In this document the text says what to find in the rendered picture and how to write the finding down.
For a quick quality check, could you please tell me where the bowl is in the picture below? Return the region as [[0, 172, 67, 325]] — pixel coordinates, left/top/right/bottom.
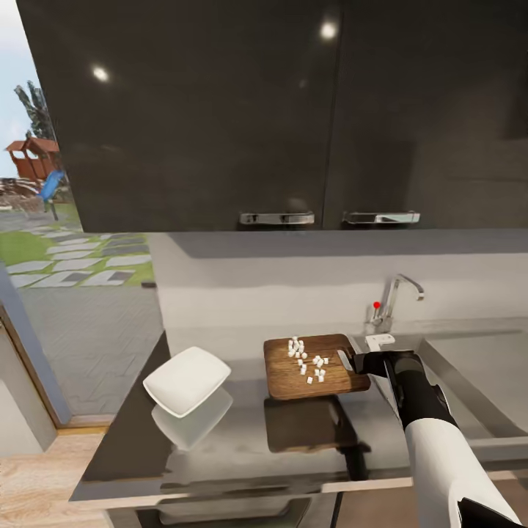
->
[[143, 347, 231, 419]]

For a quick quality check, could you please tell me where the cutting board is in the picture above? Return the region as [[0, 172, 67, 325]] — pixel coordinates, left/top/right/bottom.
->
[[263, 334, 371, 400]]

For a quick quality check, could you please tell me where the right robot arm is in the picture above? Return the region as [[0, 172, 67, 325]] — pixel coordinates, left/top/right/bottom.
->
[[351, 333, 526, 528]]

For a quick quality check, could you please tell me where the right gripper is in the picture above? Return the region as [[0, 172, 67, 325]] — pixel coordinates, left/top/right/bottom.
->
[[351, 351, 383, 377]]

